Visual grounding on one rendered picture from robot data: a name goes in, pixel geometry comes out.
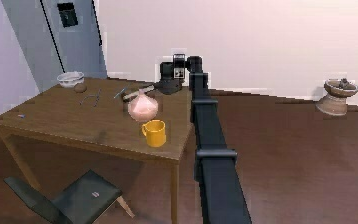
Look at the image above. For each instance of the brown pot with plant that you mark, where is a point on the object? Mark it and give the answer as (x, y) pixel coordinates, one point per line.
(337, 96)

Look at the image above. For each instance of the dark green chair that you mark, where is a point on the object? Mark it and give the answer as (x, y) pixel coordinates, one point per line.
(83, 196)

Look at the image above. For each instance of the pink round vase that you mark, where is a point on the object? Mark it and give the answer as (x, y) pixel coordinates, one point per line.
(142, 108)

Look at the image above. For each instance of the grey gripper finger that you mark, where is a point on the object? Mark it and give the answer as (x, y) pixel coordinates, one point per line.
(138, 91)

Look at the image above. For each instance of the brown round potato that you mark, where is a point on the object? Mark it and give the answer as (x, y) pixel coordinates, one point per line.
(80, 88)

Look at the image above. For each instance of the grey metal utensil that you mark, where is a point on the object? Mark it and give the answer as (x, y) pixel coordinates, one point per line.
(88, 97)
(97, 98)

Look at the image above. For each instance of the grey room door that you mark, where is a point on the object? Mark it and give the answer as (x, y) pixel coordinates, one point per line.
(77, 50)

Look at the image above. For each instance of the black door window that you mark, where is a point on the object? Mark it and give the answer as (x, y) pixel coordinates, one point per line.
(67, 15)

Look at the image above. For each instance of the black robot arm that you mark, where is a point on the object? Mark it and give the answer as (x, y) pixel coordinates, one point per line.
(213, 133)

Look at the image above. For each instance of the thin blue-grey pen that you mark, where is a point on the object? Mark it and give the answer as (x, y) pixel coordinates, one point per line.
(120, 93)

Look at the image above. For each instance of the white bowl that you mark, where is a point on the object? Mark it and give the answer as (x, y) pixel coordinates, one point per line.
(70, 80)

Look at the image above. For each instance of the yellow mug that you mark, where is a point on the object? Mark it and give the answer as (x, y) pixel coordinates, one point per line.
(155, 135)

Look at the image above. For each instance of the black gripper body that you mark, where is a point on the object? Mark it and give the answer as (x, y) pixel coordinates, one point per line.
(168, 86)

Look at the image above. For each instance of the brown wooden table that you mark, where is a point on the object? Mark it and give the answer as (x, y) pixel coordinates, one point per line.
(70, 123)

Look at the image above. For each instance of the small blue flat object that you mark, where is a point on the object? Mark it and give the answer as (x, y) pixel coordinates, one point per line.
(21, 116)

